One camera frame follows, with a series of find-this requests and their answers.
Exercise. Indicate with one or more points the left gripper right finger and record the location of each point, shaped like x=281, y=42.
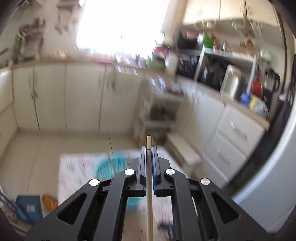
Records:
x=161, y=186

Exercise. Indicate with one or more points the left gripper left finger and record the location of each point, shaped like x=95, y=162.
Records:
x=138, y=185

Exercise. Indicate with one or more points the lone wooden chopstick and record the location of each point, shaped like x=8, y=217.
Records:
x=149, y=190

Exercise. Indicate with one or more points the cream lower kitchen cabinets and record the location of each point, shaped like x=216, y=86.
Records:
x=99, y=98

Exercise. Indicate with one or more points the teal perforated plastic basket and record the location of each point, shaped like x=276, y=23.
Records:
x=110, y=163

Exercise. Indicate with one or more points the white low stool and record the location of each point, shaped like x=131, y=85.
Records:
x=184, y=154

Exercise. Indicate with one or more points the white rolling shelf cart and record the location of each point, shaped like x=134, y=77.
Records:
x=159, y=101

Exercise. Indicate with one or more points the floral white tablecloth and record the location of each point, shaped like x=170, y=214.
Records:
x=97, y=211

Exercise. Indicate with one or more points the yellow patterned slipper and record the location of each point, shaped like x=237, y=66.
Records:
x=49, y=202

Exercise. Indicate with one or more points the green bowl on counter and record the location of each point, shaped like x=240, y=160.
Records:
x=155, y=64

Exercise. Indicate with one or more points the white thermos jug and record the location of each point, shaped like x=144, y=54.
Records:
x=171, y=63

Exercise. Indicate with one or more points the blue cardboard box on floor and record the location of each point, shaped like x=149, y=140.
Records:
x=29, y=209

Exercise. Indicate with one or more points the white electric water boiler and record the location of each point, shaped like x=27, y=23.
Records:
x=233, y=83

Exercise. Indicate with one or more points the white counter shelf rack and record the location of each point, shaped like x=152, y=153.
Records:
x=247, y=64

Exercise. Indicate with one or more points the wall spice rack with utensils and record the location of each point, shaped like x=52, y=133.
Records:
x=29, y=40

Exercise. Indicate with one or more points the cream upper wall cabinets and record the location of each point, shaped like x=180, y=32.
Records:
x=208, y=10

